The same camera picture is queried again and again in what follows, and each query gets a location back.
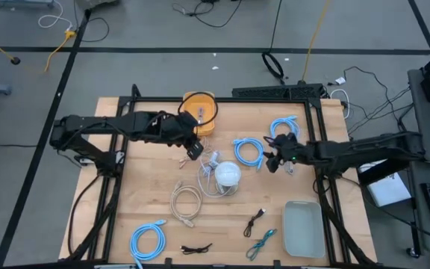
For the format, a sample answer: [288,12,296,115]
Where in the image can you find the beige cable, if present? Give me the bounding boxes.
[169,180,204,229]

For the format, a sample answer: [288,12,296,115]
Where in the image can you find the black USB cable with strap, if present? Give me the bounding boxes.
[243,208,267,238]

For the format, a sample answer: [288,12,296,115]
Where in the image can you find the teal USB cable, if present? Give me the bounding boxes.
[245,228,278,262]

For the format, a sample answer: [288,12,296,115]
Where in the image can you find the large light blue ethernet cable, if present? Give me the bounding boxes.
[130,219,167,269]

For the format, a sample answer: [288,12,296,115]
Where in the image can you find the thin black cable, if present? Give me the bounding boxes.
[180,242,214,256]

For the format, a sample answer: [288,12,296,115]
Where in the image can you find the yellow plastic bin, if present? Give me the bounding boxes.
[182,90,216,137]

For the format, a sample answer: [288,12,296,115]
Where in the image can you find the black perforated bar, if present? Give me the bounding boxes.
[231,83,325,101]

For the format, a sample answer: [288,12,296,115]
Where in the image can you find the white globe lamp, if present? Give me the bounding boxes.
[214,160,243,188]

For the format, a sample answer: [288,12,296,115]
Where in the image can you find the grey plastic bin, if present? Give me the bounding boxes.
[281,200,327,259]

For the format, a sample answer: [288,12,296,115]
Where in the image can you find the white flat box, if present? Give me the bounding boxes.
[358,159,412,208]

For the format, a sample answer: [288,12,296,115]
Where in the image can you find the grey equipment base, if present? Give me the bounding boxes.
[0,0,56,10]

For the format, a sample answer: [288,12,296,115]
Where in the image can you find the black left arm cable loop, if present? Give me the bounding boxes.
[177,91,219,129]

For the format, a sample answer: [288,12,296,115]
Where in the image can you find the white charger with cable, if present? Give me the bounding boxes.
[196,148,240,199]

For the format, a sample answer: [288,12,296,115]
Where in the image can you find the black aluminium table frame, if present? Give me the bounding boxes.
[65,83,379,269]

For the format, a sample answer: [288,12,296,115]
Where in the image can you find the white looped cable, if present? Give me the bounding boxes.
[329,88,351,120]

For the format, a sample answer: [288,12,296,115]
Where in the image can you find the black coiled floor cable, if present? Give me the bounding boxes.
[261,0,287,85]

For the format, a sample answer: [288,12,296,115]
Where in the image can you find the thin black desk cables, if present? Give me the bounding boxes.
[343,66,414,136]

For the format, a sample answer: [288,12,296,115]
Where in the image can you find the black floor cable tangle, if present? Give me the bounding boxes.
[171,0,244,29]

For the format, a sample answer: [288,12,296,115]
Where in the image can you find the orange-yellow floor cable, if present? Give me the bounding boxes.
[302,0,331,84]

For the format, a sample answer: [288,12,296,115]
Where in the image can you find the yellow cable with plug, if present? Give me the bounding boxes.
[43,29,78,74]

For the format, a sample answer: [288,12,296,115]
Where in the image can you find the white floor cable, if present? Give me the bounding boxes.
[37,0,74,31]

